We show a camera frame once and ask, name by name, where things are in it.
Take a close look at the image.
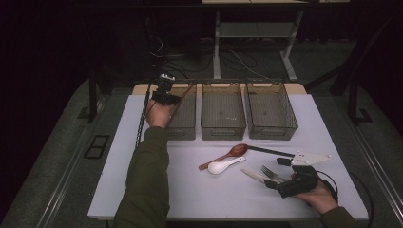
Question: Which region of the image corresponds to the black floor socket frame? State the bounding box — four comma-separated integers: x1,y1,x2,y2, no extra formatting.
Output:
83,134,111,160

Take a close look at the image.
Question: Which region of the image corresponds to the metal fork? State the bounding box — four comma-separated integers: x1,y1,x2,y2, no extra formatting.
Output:
260,164,289,184

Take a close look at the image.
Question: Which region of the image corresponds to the person's right hand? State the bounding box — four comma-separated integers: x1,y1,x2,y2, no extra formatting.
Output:
293,180,338,216

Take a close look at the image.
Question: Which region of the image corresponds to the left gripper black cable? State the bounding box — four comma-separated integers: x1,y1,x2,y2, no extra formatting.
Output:
135,83,158,148

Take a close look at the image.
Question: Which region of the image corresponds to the tangle of floor cables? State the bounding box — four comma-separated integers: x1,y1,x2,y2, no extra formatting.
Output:
146,34,274,82

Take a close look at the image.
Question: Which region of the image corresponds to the black metal stand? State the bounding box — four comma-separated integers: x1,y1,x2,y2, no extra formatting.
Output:
77,70,106,124
305,15,400,126

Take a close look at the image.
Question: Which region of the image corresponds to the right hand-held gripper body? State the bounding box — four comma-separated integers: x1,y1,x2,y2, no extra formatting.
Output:
278,150,333,200

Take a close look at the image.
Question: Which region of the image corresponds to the white-framed desk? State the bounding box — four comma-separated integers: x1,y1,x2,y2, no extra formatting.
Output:
201,0,351,83

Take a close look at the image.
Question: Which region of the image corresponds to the clear grey plastic bin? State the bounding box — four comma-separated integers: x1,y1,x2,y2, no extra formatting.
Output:
201,83,247,142
246,82,299,141
149,83,198,142

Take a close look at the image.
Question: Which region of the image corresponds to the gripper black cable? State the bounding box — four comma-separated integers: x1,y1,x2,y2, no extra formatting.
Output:
317,170,374,228
135,83,158,148

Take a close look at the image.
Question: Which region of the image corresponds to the white table mat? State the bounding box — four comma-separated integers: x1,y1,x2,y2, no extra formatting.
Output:
86,93,370,221

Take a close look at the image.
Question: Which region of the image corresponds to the brown wooden chopstick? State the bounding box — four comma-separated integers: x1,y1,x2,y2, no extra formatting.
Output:
169,84,196,128

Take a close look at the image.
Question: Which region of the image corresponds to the person's left hand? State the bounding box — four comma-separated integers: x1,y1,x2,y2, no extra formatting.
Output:
145,103,179,129

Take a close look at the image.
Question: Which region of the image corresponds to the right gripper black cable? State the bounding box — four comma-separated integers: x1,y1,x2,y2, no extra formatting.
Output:
317,170,374,228

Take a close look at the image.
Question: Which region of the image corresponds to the metal table knife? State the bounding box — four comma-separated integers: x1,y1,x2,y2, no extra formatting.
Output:
240,168,278,186

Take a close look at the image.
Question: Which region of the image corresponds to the brown wooden spoon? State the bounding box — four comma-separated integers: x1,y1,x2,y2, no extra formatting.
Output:
198,143,249,171

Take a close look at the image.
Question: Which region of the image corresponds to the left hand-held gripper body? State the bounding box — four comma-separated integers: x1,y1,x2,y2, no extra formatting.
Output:
151,73,182,106

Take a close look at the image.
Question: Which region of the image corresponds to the white ceramic spoon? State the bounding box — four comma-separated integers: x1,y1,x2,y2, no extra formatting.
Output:
207,156,246,175

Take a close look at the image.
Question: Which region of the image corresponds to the metal floor rail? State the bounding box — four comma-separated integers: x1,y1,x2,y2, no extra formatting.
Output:
340,104,403,217
36,126,96,228

